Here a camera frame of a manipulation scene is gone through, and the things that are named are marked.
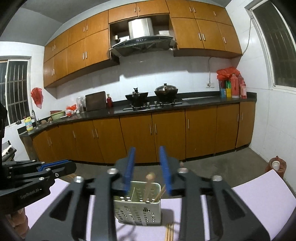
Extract green perforated utensil holder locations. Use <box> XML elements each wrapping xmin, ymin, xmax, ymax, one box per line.
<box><xmin>114</xmin><ymin>181</ymin><xmax>162</xmax><ymax>226</ymax></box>

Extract brown jug on floor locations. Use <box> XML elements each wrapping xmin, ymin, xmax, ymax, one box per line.
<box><xmin>265</xmin><ymin>156</ymin><xmax>287</xmax><ymax>179</ymax></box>

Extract black wok with lid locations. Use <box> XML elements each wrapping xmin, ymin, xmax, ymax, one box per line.
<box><xmin>154</xmin><ymin>83</ymin><xmax>178</xmax><ymax>103</ymax></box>

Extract lower wooden kitchen cabinets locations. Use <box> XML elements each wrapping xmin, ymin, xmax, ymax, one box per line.
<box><xmin>19</xmin><ymin>92</ymin><xmax>257</xmax><ymax>164</ymax></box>

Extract green bowl on counter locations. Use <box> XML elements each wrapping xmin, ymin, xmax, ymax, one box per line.
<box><xmin>50</xmin><ymin>110</ymin><xmax>65</xmax><ymax>121</ymax></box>

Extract steel range hood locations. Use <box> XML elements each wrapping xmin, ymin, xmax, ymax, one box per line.
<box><xmin>109</xmin><ymin>15</ymin><xmax>176</xmax><ymax>57</ymax></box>

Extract dark cutting board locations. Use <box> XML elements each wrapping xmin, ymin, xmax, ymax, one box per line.
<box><xmin>85</xmin><ymin>91</ymin><xmax>106</xmax><ymax>111</ymax></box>

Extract black wok left burner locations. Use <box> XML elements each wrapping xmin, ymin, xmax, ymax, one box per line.
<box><xmin>125</xmin><ymin>88</ymin><xmax>148</xmax><ymax>108</ymax></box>

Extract person's left hand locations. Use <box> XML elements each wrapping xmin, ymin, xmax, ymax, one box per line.
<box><xmin>6</xmin><ymin>208</ymin><xmax>30</xmax><ymax>239</ymax></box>

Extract upper wooden wall cabinets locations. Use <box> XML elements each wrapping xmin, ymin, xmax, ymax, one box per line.
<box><xmin>43</xmin><ymin>1</ymin><xmax>242</xmax><ymax>87</ymax></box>

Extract window right wall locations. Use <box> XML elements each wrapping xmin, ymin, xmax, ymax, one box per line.
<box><xmin>248</xmin><ymin>1</ymin><xmax>295</xmax><ymax>88</ymax></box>

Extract yellow detergent bottle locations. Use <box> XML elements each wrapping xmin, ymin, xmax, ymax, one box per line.
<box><xmin>24</xmin><ymin>116</ymin><xmax>33</xmax><ymax>132</ymax></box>

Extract window with bars left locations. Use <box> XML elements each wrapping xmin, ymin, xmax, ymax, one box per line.
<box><xmin>1</xmin><ymin>59</ymin><xmax>30</xmax><ymax>126</ymax></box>

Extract gas stove top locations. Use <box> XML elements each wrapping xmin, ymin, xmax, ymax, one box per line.
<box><xmin>123</xmin><ymin>99</ymin><xmax>183</xmax><ymax>111</ymax></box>

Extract red bottles and boxes group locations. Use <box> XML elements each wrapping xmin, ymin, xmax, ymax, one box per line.
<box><xmin>216</xmin><ymin>67</ymin><xmax>247</xmax><ymax>99</ymax></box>

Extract red plastic bag on wall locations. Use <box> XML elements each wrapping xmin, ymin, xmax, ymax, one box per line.
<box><xmin>31</xmin><ymin>87</ymin><xmax>44</xmax><ymax>109</ymax></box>

